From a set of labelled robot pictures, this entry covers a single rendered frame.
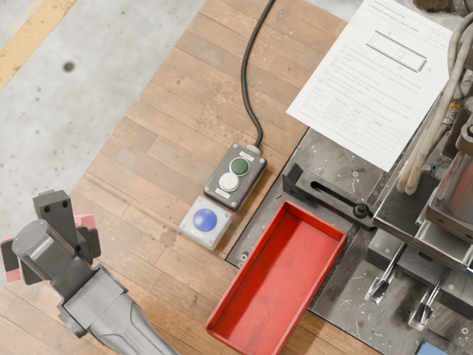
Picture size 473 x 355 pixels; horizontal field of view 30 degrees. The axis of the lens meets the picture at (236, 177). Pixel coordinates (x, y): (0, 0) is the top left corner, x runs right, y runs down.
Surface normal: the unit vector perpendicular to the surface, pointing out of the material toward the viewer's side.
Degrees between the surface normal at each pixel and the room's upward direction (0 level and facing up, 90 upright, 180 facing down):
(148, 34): 0
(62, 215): 51
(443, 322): 0
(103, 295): 19
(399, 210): 0
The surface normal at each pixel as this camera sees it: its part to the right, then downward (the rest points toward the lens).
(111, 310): -0.29, -0.52
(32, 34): -0.06, -0.33
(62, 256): 0.52, 0.29
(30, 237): -0.50, -0.66
